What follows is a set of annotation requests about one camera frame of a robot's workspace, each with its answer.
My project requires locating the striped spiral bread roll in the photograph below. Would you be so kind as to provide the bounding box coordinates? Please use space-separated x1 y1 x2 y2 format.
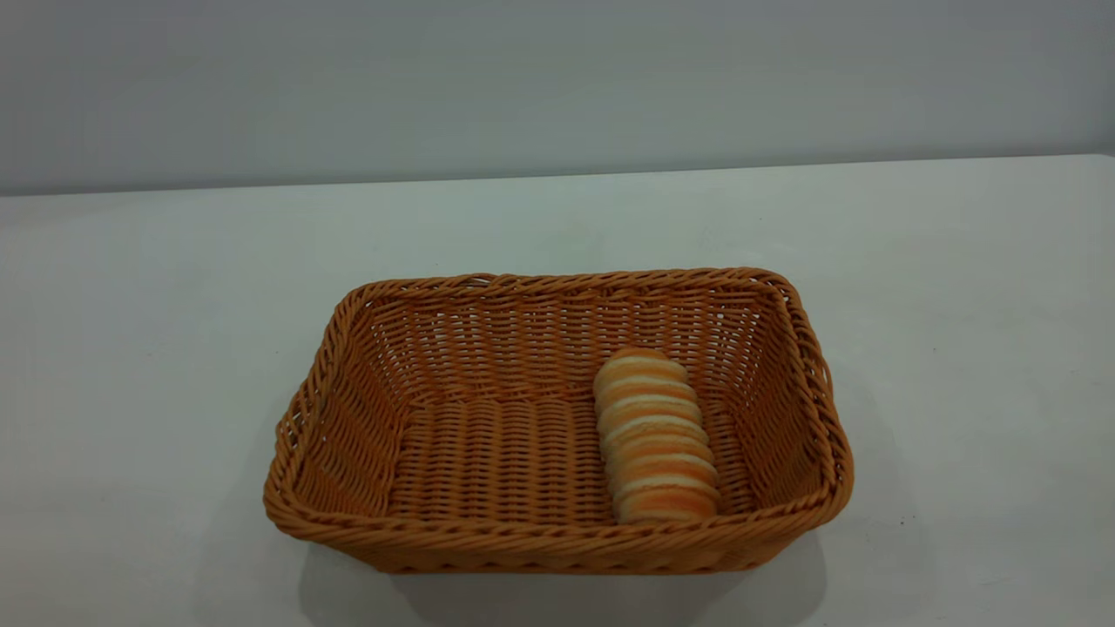
593 348 722 525

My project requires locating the orange woven wicker basket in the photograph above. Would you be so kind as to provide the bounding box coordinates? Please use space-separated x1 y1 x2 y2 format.
263 267 855 576

